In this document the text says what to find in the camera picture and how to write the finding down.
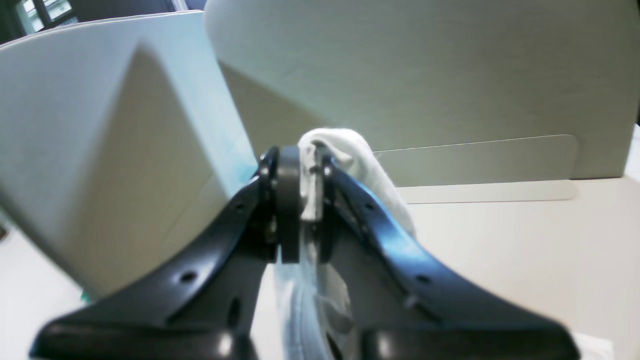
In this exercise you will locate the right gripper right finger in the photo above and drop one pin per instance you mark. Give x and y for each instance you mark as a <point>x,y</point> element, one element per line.
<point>405,304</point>

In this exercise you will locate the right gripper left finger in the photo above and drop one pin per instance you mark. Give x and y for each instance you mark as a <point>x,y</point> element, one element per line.
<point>200,304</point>

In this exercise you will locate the white printed t-shirt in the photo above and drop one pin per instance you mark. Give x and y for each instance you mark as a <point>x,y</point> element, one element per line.
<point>314,307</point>

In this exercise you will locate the grey cardboard box right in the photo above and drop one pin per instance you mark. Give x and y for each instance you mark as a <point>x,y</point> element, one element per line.
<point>120,142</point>

